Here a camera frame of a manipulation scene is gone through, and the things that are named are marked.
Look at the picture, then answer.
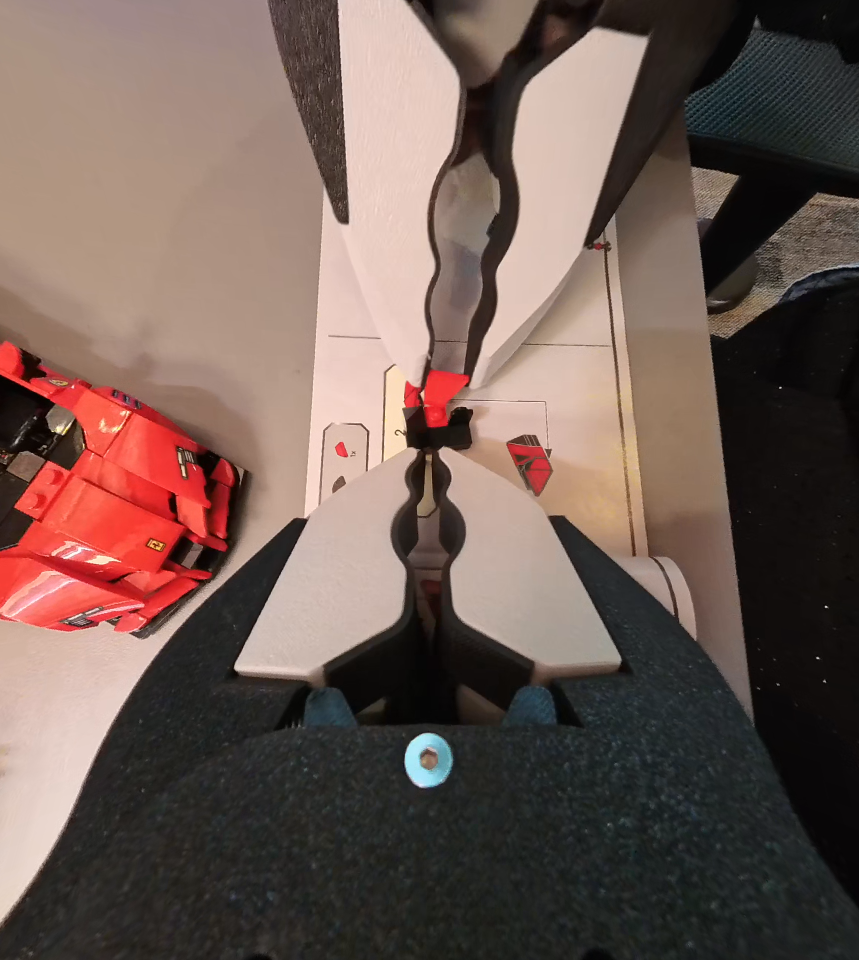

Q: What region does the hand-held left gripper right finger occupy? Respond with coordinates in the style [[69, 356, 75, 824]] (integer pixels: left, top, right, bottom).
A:
[[429, 448, 623, 687]]

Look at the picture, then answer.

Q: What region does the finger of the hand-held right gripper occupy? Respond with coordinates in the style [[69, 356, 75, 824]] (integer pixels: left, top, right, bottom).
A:
[[338, 0, 470, 385], [465, 27, 653, 389]]

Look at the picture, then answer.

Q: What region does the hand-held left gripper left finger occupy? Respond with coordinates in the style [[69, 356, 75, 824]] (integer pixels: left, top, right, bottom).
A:
[[234, 448, 425, 688]]

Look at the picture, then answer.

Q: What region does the small black lego piece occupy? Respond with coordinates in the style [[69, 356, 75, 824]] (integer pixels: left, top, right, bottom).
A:
[[406, 403, 474, 452]]

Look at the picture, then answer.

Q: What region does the small red lego piece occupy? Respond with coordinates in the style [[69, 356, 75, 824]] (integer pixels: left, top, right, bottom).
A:
[[401, 366, 470, 411]]

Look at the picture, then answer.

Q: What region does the lego instruction booklet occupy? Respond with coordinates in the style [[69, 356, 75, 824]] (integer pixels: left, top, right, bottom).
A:
[[305, 216, 702, 640]]

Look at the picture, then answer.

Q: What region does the red lego car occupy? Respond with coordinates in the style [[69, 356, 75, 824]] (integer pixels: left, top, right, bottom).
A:
[[0, 307, 248, 641]]

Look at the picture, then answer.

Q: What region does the black office chair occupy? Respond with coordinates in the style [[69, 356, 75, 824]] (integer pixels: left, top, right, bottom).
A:
[[683, 28, 859, 315]]

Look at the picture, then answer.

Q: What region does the dark cloth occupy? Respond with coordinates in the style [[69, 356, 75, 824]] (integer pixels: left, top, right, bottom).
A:
[[709, 247, 859, 960]]

